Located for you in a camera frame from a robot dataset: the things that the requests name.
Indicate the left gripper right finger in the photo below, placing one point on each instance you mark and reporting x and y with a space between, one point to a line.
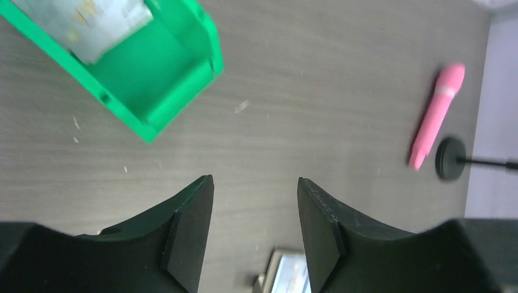
348 251

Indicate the pink toy microphone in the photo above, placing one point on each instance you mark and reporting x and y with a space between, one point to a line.
447 86

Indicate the black microphone stand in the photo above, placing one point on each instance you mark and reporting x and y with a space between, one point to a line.
451 159

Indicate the green plastic bin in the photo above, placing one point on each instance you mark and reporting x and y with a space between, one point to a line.
149 78

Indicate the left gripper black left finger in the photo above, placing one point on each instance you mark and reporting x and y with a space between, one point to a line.
159 250

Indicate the grey card in bin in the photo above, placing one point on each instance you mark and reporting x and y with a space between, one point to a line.
88 29

